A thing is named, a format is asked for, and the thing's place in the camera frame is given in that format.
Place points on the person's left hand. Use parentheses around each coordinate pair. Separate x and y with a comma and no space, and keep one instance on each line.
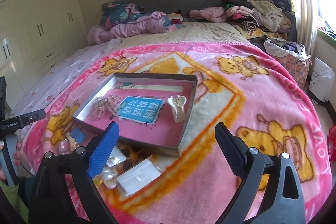
(16,158)

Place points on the white paper shopping bag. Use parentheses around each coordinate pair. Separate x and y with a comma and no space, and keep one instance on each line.
(322,80)

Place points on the floral fabric laundry bag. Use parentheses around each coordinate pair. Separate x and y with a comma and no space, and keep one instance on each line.
(292,56)

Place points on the pink folded garment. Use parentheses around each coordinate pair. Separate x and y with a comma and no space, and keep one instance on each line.
(211,14)

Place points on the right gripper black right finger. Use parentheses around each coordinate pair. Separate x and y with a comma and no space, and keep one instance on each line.
(233,149)

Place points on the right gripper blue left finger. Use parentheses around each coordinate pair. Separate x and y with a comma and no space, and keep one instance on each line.
(105,143)

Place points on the green sleeve forearm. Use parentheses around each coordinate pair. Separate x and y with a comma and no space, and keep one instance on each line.
(17,197)

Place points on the large pearl hair clip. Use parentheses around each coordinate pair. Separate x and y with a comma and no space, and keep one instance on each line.
(109,178)

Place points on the pink cartoon bear blanket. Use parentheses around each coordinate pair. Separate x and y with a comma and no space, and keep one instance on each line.
(239,85)

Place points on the pile of mixed clothes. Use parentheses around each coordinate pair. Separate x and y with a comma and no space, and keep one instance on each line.
(256,19)

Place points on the white packet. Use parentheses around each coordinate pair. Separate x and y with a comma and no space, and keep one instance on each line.
(138,177)

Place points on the dotted sheer bow hair clip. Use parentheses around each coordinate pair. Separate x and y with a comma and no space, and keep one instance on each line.
(105,105)

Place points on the small blue box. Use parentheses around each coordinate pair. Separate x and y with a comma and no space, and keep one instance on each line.
(78,135)

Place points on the cream built-in wardrobe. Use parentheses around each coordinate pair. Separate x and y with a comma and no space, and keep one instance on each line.
(36,35)

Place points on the dark floral pillow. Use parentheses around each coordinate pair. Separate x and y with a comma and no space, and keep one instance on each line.
(114,13)

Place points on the pink crumpled quilt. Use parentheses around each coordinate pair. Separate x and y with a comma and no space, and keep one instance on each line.
(155,23)

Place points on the blue chinese text card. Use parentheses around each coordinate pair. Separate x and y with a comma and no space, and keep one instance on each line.
(140,109)

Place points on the shallow grey cardboard box tray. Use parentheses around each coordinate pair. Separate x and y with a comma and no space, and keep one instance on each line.
(164,136)

